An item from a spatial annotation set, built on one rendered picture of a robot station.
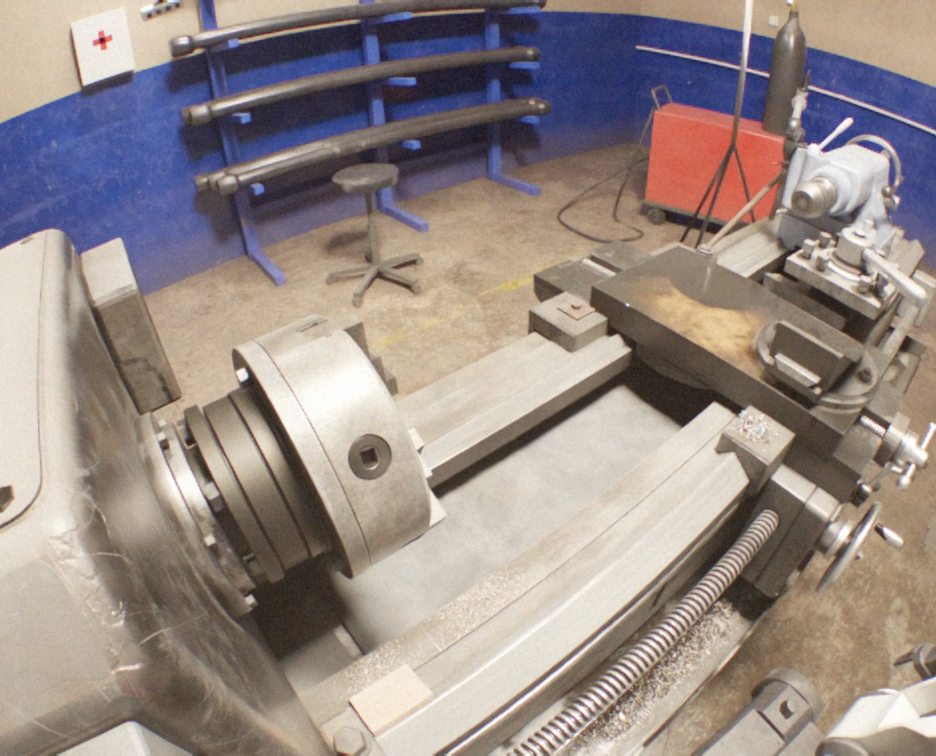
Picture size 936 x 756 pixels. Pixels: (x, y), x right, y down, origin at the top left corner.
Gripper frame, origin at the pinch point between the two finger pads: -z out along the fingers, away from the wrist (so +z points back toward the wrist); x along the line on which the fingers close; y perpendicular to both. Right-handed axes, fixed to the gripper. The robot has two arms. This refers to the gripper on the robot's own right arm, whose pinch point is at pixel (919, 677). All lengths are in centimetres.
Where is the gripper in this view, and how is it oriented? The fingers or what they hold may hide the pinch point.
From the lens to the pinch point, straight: 123.8
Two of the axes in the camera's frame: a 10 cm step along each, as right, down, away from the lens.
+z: 0.7, -6.4, -7.6
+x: -5.0, -6.9, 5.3
